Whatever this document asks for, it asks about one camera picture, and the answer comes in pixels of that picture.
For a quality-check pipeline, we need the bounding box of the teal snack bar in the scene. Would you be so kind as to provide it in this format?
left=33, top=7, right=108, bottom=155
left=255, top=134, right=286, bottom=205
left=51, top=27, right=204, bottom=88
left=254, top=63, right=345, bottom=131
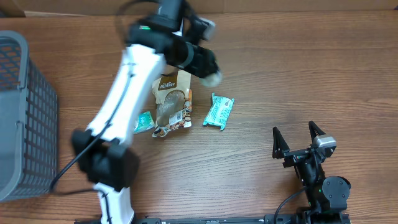
left=203, top=93, right=234, bottom=131

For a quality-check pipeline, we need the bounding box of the green capped white jar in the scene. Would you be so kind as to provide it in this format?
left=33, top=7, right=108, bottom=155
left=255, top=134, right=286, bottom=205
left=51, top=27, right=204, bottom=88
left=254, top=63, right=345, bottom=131
left=201, top=71, right=223, bottom=88

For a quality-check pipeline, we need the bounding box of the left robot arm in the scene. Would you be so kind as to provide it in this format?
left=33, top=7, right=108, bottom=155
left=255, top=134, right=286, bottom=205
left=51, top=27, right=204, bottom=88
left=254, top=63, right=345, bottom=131
left=72, top=1, right=221, bottom=223

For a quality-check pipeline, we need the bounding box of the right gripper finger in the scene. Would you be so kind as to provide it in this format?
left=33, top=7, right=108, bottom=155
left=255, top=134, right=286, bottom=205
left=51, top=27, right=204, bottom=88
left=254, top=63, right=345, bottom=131
left=308, top=121, right=325, bottom=144
left=272, top=127, right=290, bottom=159

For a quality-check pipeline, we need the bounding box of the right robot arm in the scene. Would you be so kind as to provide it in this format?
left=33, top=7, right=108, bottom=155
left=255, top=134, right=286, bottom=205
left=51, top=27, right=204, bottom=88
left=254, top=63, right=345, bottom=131
left=264, top=121, right=351, bottom=224

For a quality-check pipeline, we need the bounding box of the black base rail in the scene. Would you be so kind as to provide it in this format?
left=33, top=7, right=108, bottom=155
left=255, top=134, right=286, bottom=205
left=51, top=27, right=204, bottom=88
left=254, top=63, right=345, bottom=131
left=74, top=215, right=351, bottom=224

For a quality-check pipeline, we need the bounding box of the small teal tissue pack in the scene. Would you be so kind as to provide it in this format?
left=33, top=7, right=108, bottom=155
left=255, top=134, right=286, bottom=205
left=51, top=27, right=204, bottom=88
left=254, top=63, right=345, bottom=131
left=134, top=111, right=155, bottom=134

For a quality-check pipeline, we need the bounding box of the brown snack pouch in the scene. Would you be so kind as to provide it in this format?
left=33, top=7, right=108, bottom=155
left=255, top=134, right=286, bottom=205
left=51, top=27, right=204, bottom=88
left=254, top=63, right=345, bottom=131
left=152, top=70, right=192, bottom=138

